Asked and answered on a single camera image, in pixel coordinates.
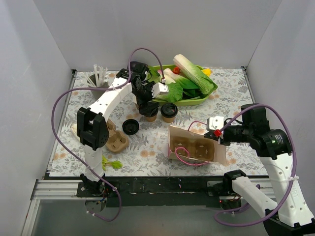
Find brown paper cup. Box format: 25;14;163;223
162;116;175;123
144;114;157;122

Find black plastic cup lid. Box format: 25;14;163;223
160;103;178;118

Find pink paper cake bag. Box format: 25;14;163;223
167;121;226;166

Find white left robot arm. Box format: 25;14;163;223
76;62;169;197

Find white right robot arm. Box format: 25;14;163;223
204;103;315;236

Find stack of black lids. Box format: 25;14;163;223
122;119;139;135

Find bok choy front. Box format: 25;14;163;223
157;83;183;103

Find bok choy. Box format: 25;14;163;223
163;68;199;89
157;83;183;103

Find bok choy middle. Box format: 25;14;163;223
163;68;199;89

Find green plastic vegetable tray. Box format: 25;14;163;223
147;65;209;106

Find red pepper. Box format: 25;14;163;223
173;66;180;74

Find brown cardboard cup carrier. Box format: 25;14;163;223
106;119;129;153

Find napa cabbage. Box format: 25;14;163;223
173;54;218;95

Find grey straw holder cup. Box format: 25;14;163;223
90;74;109;100

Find yellow vegetable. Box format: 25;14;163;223
202;68;211;76

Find green celery stalks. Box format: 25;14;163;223
102;155;123;171

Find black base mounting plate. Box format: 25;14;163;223
76;176;253;208

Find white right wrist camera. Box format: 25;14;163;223
207;116;224;137

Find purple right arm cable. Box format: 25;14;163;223
214;103;298;227

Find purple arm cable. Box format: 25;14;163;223
214;103;298;227
51;48;166;222

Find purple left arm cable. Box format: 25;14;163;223
51;48;166;222

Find aluminium frame rail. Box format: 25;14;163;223
31;178;296;200

